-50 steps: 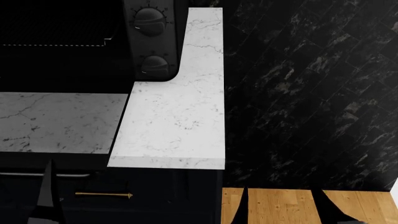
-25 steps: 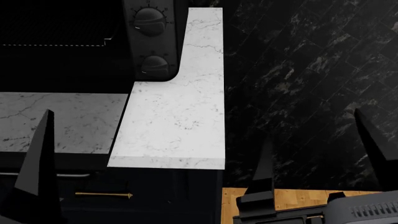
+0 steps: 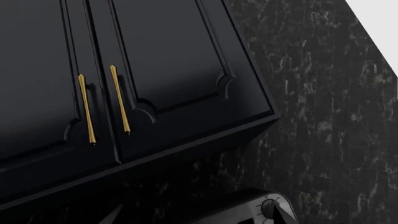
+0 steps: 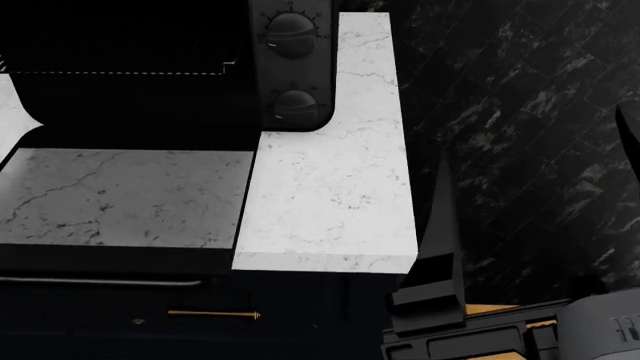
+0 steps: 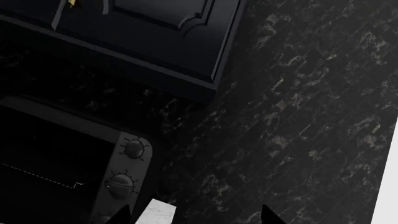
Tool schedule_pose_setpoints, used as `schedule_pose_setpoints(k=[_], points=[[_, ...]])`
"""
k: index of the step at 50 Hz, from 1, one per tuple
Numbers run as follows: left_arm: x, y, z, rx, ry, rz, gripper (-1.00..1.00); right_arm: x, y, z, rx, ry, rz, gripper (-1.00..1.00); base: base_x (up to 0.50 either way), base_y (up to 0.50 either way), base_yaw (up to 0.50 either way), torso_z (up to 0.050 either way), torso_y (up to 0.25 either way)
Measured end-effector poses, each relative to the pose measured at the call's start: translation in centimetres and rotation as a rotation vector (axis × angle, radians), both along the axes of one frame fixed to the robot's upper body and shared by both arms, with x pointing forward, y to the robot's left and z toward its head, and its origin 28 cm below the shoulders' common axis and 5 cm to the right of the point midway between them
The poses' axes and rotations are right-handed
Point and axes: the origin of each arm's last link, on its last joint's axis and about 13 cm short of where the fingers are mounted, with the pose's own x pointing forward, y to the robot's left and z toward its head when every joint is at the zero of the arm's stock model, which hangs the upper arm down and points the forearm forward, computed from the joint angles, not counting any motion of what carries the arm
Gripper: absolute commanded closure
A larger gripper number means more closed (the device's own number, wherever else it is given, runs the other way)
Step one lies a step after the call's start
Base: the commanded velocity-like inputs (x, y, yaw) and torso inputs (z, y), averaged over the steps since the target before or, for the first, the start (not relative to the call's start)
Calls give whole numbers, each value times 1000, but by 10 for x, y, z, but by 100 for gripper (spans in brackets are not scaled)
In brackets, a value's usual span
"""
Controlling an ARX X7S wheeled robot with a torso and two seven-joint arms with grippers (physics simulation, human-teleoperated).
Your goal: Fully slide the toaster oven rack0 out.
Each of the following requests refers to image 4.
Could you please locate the dark base cabinet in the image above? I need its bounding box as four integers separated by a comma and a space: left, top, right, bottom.
0, 261, 409, 360

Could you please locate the glass toaster oven door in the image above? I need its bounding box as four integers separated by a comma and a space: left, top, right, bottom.
0, 125, 262, 279

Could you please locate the black oven door handle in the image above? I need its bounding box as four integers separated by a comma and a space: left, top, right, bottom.
0, 275, 204, 291

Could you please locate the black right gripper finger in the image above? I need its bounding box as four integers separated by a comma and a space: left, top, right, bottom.
614, 104, 640, 189
391, 149, 467, 333

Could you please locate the black toaster oven body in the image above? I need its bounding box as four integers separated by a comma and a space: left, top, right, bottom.
0, 0, 337, 133

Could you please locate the large black oven knob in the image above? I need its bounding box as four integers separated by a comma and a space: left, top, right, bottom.
262, 12, 321, 60

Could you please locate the small black oven knob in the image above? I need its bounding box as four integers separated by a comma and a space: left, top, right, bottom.
272, 89, 321, 127

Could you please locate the brass drawer handle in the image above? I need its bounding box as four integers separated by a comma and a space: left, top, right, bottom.
166, 308, 263, 321

